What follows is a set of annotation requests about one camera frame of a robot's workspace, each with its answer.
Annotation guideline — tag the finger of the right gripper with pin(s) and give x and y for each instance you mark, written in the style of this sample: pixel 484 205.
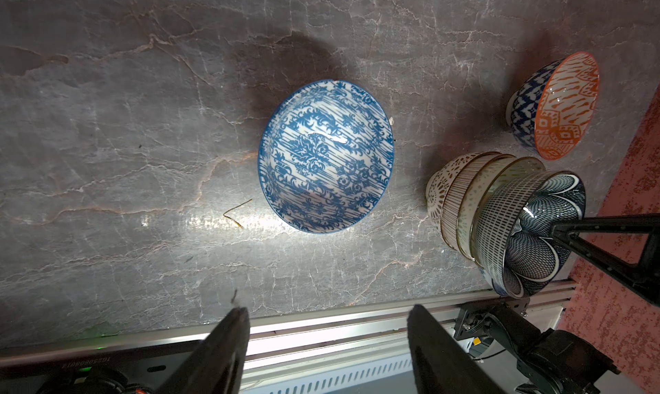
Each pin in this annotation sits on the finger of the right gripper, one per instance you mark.
pixel 642 278

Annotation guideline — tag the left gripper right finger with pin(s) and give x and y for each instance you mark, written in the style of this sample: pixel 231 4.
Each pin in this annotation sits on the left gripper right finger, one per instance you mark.
pixel 440 364

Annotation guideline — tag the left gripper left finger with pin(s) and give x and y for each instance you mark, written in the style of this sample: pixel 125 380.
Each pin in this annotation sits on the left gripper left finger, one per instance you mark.
pixel 216 366

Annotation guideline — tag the dark flower pattern bowl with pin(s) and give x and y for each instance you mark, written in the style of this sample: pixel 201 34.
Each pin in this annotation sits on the dark flower pattern bowl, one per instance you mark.
pixel 511 239

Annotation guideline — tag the green triangle pattern bowl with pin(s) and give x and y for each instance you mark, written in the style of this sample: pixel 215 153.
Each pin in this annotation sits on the green triangle pattern bowl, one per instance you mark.
pixel 495 173

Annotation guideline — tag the orange diamond pattern bowl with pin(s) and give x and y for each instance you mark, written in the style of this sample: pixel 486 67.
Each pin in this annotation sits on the orange diamond pattern bowl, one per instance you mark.
pixel 551 112

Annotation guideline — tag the blue floral bowl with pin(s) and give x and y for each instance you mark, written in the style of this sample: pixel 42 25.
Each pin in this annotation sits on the blue floral bowl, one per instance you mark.
pixel 326 157

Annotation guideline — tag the pink striped bowl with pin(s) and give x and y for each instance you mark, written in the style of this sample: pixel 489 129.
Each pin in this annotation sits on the pink striped bowl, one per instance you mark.
pixel 462 173

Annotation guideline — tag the red lattice pattern bowl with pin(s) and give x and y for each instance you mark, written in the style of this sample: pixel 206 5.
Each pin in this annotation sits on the red lattice pattern bowl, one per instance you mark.
pixel 439 184

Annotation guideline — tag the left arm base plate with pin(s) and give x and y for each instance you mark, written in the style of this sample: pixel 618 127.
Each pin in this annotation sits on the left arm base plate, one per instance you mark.
pixel 107 377

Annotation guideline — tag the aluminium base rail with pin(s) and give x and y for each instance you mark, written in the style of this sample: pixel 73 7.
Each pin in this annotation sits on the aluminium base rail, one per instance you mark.
pixel 314 352

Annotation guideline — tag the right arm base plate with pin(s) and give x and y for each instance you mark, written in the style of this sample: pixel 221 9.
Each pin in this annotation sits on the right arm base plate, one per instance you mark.
pixel 555 361

